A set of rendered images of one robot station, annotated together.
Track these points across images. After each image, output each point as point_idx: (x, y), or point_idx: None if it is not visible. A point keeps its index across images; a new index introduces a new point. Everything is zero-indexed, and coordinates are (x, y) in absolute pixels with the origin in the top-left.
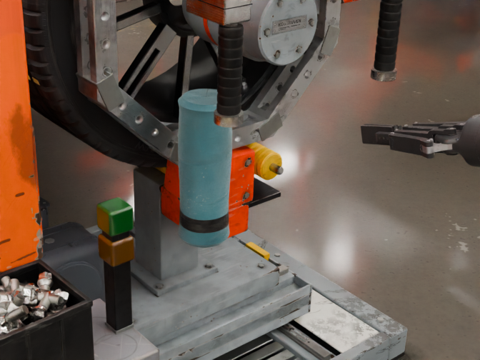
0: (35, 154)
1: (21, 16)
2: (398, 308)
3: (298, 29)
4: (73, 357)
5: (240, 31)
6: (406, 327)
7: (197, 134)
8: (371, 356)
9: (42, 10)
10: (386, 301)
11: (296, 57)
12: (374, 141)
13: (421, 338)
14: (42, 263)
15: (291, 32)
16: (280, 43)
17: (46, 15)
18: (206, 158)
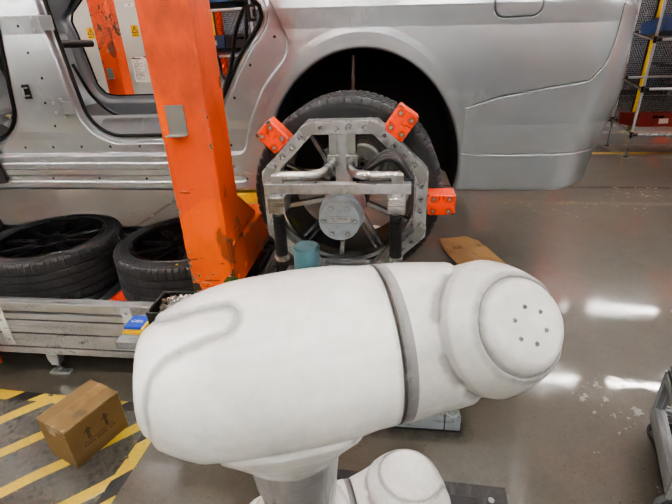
0: (230, 249)
1: (217, 192)
2: (489, 408)
3: (345, 223)
4: None
5: (277, 217)
6: (480, 420)
7: (295, 261)
8: (428, 420)
9: (259, 190)
10: (487, 401)
11: (346, 237)
12: None
13: (481, 430)
14: None
15: (341, 224)
16: (333, 228)
17: (261, 193)
18: None
